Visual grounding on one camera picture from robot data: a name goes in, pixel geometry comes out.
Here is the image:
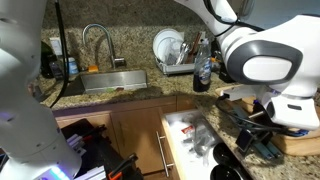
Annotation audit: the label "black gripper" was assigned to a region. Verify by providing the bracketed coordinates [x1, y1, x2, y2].
[248, 99, 278, 150]

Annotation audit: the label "light blue can opener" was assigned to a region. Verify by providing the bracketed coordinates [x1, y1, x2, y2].
[232, 104, 285, 160]

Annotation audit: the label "open white-lined wooden drawer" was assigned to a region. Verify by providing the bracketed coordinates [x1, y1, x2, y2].
[159, 109, 236, 180]

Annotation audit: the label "wooden cutting board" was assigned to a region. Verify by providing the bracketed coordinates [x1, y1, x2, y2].
[214, 84, 320, 157]

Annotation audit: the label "black round bowl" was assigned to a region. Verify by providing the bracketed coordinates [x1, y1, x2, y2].
[212, 142, 241, 167]
[209, 164, 242, 180]

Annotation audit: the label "clear plastic bag red label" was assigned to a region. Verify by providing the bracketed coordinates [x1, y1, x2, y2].
[180, 114, 222, 162]

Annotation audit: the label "dark dish soap bottle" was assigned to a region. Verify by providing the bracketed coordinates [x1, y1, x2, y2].
[192, 37, 213, 93]

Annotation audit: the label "grey dish rack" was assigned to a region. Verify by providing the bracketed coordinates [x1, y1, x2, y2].
[154, 57, 196, 76]

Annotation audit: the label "utensils in dish rack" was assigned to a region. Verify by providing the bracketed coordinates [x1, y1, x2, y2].
[175, 31, 203, 65]

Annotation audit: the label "white stacked plates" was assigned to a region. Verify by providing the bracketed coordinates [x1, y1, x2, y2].
[152, 28, 185, 65]

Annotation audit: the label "stainless steel sink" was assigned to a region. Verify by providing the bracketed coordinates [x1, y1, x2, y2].
[79, 68, 149, 95]

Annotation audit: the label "black toolbox orange latches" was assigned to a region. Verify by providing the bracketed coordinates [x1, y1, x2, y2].
[60, 118, 145, 180]

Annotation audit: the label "chrome kitchen faucet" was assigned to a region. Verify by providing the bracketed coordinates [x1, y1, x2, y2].
[82, 23, 127, 70]

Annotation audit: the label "orange sponge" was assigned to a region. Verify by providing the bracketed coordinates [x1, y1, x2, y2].
[87, 64, 100, 74]

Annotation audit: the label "small blue white container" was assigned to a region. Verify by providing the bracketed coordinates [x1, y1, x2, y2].
[66, 56, 80, 77]

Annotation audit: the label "dark glass bottle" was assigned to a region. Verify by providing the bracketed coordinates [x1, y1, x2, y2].
[40, 41, 57, 80]

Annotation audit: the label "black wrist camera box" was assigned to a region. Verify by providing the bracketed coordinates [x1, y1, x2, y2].
[234, 128, 255, 155]

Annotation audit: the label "black gripper cable bundle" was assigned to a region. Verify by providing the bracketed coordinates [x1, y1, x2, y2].
[214, 94, 309, 138]

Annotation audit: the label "metal drawer handle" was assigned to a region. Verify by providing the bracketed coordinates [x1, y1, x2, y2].
[155, 130, 175, 178]

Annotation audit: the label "thick black hanging cable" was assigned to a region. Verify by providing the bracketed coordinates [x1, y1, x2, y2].
[49, 0, 70, 110]

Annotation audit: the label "white wall outlet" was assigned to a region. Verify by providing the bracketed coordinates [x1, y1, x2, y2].
[49, 36, 64, 57]

